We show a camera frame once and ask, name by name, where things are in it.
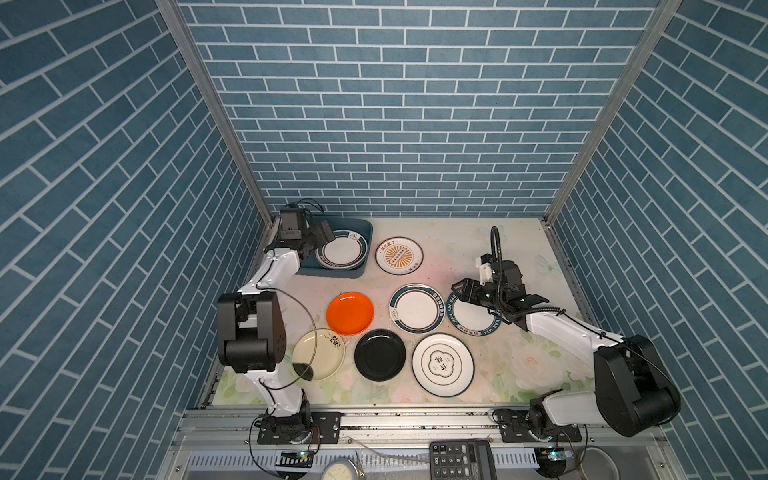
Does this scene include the left green circuit board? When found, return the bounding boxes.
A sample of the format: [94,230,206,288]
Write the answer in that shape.
[275,451,314,470]

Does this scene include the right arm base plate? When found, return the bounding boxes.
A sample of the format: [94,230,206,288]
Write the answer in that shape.
[491,408,582,444]

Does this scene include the large white plate teal rim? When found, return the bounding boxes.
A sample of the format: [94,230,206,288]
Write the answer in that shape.
[388,284,446,334]

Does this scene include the white plate cloud outline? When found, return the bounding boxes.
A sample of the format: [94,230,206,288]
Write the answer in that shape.
[412,333,476,398]

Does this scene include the white plate green red rim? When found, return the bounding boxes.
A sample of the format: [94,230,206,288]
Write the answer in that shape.
[315,229,369,260]

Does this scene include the black calculator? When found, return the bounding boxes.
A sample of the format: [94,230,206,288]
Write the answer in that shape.
[429,439,498,480]

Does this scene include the cream plate with dark spot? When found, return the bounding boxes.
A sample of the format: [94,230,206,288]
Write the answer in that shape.
[291,328,346,381]

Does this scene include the green circuit board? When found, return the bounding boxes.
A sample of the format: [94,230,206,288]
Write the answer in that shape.
[535,447,571,469]
[275,451,314,470]

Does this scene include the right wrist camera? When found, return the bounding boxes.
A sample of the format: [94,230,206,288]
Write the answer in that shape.
[475,254,495,285]

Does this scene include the white plate orange sunburst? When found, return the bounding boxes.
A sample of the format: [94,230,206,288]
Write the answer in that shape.
[375,237,424,276]

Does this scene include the round white clock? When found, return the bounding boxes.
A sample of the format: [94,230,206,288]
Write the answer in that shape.
[320,458,364,480]

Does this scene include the round grey bowl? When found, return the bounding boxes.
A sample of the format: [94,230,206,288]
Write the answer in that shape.
[576,446,621,480]

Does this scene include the white plate red characters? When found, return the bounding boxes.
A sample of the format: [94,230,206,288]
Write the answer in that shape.
[315,253,366,271]

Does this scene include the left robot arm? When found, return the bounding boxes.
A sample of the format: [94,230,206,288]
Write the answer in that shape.
[216,212,335,427]

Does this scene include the black round plate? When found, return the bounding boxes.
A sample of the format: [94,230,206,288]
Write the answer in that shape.
[354,329,407,382]

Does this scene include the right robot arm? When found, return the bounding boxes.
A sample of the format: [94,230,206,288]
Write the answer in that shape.
[451,254,682,438]

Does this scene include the teal plastic bin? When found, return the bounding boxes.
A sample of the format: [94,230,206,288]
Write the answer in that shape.
[265,216,374,280]

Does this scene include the right green circuit board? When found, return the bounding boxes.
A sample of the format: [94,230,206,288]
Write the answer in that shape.
[535,447,571,469]

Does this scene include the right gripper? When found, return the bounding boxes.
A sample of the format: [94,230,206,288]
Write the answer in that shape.
[450,276,506,312]

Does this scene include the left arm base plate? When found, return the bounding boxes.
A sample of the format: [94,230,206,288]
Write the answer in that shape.
[256,411,342,445]

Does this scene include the orange plastic plate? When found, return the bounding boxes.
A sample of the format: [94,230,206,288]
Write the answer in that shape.
[326,292,375,336]

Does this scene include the white plate teal lettered rim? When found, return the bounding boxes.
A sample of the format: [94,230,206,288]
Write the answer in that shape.
[446,293,502,337]

